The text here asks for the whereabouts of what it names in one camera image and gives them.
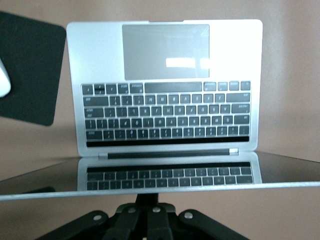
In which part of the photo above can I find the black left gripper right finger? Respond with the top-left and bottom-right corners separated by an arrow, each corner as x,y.
149,192 -> 247,240

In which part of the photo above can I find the black mouse pad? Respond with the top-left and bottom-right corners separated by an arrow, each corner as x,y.
0,10 -> 67,127

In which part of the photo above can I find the silver laptop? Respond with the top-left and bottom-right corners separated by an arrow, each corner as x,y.
0,19 -> 320,203

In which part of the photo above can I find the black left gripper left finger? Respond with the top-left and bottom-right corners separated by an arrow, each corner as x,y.
41,192 -> 150,240

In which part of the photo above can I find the white computer mouse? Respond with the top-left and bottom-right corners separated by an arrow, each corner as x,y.
0,58 -> 12,98

